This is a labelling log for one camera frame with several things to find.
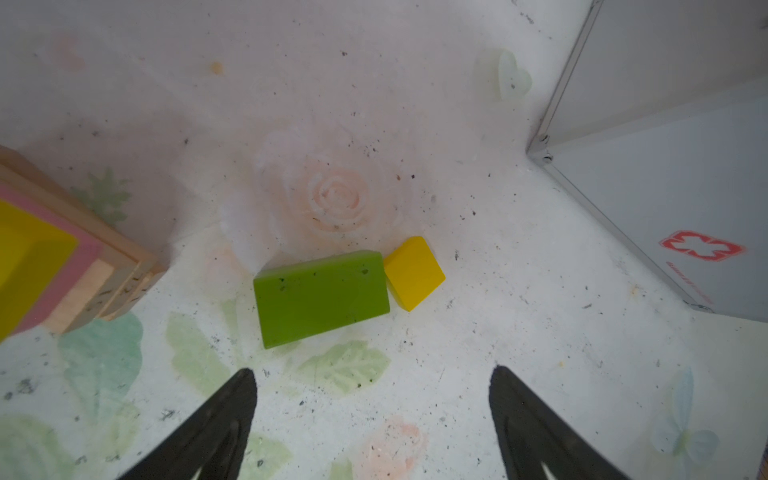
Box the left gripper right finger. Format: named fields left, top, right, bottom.
left=489, top=365, right=626, bottom=479

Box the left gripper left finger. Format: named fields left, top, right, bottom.
left=122, top=368, right=258, bottom=479

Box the green rectangular block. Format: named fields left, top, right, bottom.
left=253, top=250, right=390, bottom=349

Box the pink rectangular block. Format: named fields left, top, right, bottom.
left=1, top=185, right=102, bottom=339

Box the yellow rectangular block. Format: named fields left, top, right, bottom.
left=1, top=200, right=78, bottom=339

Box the small yellow cube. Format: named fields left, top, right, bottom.
left=384, top=236, right=446, bottom=312

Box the silver metal case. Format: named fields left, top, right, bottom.
left=528, top=1, right=767, bottom=321

